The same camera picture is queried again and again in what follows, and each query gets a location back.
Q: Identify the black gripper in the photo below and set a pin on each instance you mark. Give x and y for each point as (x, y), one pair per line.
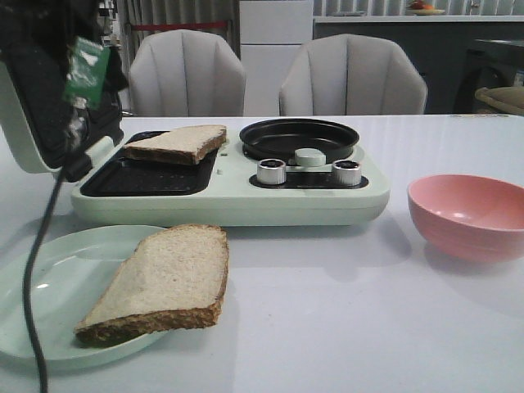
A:
(71, 33)

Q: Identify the green breakfast maker lid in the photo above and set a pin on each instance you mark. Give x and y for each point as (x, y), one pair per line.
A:
(35, 117)

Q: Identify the bread slice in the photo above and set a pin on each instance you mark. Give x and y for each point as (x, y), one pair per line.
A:
(183, 146)
(175, 279)

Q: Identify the pink plastic bowl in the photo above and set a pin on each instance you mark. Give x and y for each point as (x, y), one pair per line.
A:
(471, 217)

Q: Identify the green breakfast maker base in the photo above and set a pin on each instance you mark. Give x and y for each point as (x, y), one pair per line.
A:
(222, 190)

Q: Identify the left grey upholstered chair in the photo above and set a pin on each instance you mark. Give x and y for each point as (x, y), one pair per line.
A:
(186, 73)

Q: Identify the grey upholstered chair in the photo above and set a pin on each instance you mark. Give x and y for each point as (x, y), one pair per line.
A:
(186, 73)
(350, 74)

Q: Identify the white cabinet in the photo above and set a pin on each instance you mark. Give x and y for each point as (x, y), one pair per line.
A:
(271, 33)

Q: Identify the light green plate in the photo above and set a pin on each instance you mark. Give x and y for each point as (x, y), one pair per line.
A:
(70, 274)

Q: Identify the black round frying pan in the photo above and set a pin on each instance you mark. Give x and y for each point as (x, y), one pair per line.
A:
(280, 138)

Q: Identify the left silver control knob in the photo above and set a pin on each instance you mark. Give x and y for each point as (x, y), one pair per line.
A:
(271, 172)

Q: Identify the silver control knob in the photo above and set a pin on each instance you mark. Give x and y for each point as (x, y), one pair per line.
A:
(271, 172)
(346, 173)

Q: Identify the right grey upholstered chair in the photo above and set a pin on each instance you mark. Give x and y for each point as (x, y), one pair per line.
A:
(350, 74)

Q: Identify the right silver control knob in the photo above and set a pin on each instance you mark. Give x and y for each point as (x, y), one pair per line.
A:
(346, 173)

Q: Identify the plate of fruit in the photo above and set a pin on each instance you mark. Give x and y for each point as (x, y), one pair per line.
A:
(422, 8)

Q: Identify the grey counter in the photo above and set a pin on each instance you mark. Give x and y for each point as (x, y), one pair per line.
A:
(436, 45)

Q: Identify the beige cushion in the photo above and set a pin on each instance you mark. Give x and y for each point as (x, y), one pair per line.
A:
(507, 100)

